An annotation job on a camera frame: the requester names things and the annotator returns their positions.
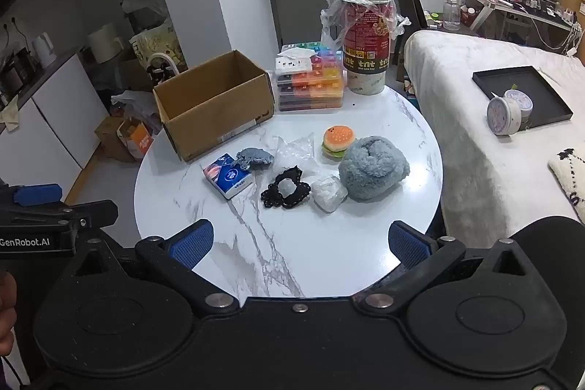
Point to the clear plastic bag liner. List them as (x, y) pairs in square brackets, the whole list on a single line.
[(333, 13)]

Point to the round patterned tin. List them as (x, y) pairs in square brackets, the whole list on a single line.
[(500, 116), (523, 100)]

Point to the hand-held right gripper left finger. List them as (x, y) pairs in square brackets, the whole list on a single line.
[(194, 244)]

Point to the white soft item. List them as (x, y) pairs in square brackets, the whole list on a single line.
[(329, 193)]

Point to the black tray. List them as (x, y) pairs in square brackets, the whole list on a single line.
[(539, 93)]

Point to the white studded card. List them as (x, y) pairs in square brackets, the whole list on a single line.
[(292, 64)]

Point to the white desk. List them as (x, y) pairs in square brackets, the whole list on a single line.
[(502, 6)]

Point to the blue printed bag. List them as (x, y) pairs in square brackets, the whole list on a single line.
[(410, 88)]

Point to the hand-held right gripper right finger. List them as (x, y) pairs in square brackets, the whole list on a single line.
[(409, 244)]

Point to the bed with white blanket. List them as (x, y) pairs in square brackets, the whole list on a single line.
[(457, 106)]

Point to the white cylinder container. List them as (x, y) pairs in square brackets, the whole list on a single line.
[(105, 45)]

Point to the blue-grey fluffy plush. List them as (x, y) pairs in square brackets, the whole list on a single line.
[(372, 170)]

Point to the burger plush toy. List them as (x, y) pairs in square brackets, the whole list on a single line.
[(339, 139)]

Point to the clear plastic bottle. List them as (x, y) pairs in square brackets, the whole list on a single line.
[(451, 15)]

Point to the white cabinet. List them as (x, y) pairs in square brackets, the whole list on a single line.
[(59, 111)]

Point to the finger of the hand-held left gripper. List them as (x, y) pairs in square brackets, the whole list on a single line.
[(39, 193), (91, 212)]

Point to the white plastic bag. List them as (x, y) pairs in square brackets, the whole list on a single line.
[(135, 106)]

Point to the stacked colourful compartment boxes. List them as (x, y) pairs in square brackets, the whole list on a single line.
[(315, 93)]

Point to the orange carton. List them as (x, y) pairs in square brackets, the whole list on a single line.
[(139, 141)]

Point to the beige cloth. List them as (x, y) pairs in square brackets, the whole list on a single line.
[(10, 110)]

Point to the grey-blue knitted piece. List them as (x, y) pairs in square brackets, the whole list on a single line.
[(253, 157)]

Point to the black and white pillow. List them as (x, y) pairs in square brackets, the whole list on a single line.
[(569, 184)]

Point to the person's leg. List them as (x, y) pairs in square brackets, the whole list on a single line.
[(557, 234)]

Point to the small green container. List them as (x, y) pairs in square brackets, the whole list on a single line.
[(432, 17)]

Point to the brown floor carton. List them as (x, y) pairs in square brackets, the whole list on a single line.
[(107, 138)]

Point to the yellow patterned bag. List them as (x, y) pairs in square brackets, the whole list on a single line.
[(155, 42)]

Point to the person's left hand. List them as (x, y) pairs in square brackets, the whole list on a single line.
[(5, 307)]

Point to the white kettle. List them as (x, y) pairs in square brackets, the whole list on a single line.
[(43, 49)]

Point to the white flat packet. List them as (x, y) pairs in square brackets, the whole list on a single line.
[(296, 49)]

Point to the dark countertop appliance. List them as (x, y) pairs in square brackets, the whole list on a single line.
[(13, 72)]

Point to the clear plastic bag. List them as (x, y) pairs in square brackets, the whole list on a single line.
[(295, 150)]

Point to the brown cardboard box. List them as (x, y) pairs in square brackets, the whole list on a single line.
[(215, 116)]

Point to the black scrunchie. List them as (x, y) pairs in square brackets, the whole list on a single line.
[(274, 196)]

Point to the blue tissue packet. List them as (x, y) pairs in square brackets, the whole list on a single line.
[(226, 177)]

